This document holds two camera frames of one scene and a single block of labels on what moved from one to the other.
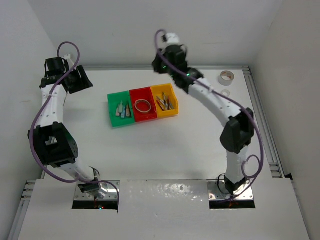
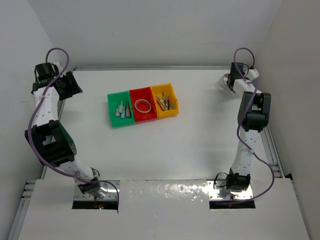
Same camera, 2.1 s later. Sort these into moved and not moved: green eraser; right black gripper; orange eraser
Moved: right black gripper
Not moved: orange eraser; green eraser
